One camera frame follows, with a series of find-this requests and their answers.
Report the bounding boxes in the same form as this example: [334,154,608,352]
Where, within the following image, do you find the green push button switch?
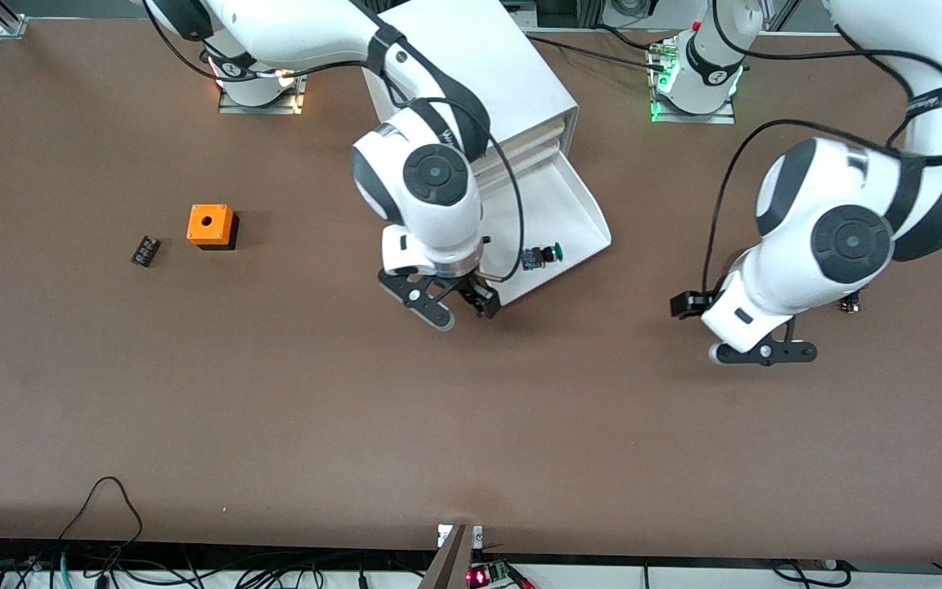
[523,242,563,272]

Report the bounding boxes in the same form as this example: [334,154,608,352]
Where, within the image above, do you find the circuit board with red light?
[467,559,533,589]

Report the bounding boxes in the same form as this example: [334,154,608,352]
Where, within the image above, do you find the black right camera mount bracket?
[379,268,457,333]

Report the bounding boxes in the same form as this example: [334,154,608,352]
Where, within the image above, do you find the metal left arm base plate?
[649,41,738,125]

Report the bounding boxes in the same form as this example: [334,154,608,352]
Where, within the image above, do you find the orange button enclosure box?
[186,204,240,251]

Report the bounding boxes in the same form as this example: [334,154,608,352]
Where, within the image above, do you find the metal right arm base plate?
[218,72,310,115]

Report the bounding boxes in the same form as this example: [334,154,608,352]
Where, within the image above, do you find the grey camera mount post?
[418,524,476,589]

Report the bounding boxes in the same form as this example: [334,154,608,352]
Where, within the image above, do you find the black cable behind cabinet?
[527,33,670,68]

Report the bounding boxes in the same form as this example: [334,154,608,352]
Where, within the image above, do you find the thin black looped cable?
[58,476,145,565]

